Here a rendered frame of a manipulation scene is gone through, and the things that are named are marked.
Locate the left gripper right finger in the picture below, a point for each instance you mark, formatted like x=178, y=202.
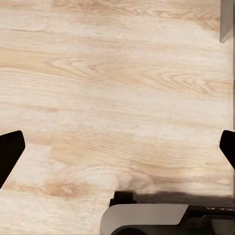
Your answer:
x=227, y=146

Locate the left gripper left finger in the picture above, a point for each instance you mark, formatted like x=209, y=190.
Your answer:
x=12, y=146

